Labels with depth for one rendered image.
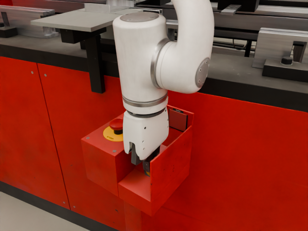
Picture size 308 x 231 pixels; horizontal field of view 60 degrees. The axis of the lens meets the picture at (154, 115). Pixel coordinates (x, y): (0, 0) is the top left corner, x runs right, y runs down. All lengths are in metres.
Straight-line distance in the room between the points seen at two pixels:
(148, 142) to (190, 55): 0.21
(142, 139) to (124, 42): 0.18
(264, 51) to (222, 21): 0.30
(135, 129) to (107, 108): 0.40
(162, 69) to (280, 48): 0.43
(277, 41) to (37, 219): 1.33
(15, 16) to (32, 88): 0.29
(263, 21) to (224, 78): 0.37
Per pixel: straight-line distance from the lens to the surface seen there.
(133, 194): 0.59
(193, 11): 0.38
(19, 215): 1.61
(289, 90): 0.68
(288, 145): 0.75
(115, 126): 0.60
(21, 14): 1.16
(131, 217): 0.77
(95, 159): 0.62
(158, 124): 0.52
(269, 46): 0.77
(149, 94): 0.45
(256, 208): 0.90
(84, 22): 0.70
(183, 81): 0.39
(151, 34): 0.41
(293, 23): 1.01
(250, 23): 1.02
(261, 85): 0.68
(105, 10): 0.81
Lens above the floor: 1.13
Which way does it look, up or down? 30 degrees down
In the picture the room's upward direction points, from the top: straight up
